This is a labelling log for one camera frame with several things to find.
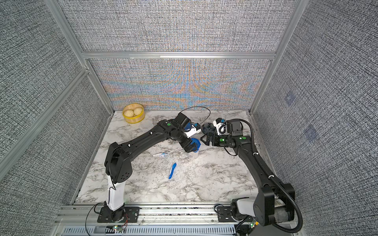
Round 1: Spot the clear plastic container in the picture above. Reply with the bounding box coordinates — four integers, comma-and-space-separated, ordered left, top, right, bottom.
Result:
188, 151, 199, 160

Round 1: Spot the blue toothbrush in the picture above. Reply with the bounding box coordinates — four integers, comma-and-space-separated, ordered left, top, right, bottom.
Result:
168, 163, 177, 180

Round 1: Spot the toothpaste tube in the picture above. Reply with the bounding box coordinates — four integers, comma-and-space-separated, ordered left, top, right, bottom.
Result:
153, 152, 168, 157

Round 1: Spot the blue lid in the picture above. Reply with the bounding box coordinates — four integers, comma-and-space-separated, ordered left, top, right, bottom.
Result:
191, 138, 201, 152

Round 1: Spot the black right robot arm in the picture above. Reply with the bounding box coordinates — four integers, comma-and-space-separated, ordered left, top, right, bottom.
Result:
201, 118, 304, 234

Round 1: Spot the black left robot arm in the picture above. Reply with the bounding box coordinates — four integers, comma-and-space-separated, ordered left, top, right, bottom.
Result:
101, 113, 199, 222

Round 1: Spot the right cream dumpling bun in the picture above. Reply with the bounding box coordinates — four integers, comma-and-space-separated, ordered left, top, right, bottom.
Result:
133, 107, 143, 116

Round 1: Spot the cream dumpling bun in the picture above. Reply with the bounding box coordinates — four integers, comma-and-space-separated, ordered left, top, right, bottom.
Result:
123, 109, 134, 118
133, 107, 143, 116

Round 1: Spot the yellow bamboo steamer basket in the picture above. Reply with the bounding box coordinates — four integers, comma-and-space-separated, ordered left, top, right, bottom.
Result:
122, 103, 145, 124

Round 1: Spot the left cream dumpling bun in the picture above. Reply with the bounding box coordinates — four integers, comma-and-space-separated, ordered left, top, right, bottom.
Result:
123, 109, 134, 118

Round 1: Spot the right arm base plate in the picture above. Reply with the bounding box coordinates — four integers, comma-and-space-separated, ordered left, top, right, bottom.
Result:
213, 204, 246, 223

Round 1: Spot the aluminium front rail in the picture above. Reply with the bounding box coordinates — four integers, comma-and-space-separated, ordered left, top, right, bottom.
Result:
54, 203, 302, 236

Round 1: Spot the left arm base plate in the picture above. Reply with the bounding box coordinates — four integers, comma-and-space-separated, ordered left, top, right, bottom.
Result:
97, 206, 140, 223

